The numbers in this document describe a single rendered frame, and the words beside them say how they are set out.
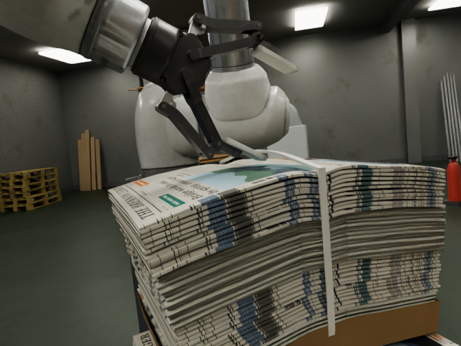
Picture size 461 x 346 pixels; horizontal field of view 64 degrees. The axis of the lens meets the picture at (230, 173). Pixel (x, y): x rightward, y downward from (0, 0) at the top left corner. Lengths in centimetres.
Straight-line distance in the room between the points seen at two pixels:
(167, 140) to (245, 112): 20
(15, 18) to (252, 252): 35
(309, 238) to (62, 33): 35
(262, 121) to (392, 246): 47
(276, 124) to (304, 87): 886
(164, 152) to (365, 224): 57
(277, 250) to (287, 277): 3
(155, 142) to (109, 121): 1002
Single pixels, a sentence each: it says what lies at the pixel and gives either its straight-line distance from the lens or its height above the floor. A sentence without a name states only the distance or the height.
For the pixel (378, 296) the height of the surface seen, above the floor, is 91.
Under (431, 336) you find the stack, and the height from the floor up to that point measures 83.
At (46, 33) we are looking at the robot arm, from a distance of 47.
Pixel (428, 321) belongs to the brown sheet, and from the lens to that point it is 59.
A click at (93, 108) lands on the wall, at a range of 1116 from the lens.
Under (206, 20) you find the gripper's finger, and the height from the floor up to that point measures 127.
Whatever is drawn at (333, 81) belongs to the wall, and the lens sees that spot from 980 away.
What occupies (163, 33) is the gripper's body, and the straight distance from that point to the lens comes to 47.
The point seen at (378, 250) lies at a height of 97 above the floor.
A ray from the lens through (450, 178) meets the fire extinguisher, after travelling 520.
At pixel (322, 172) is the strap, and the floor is 107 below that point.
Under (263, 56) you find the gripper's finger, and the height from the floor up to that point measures 123.
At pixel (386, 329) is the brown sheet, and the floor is 86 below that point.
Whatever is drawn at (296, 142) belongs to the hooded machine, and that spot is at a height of 84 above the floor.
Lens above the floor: 112
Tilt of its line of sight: 6 degrees down
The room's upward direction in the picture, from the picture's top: 6 degrees counter-clockwise
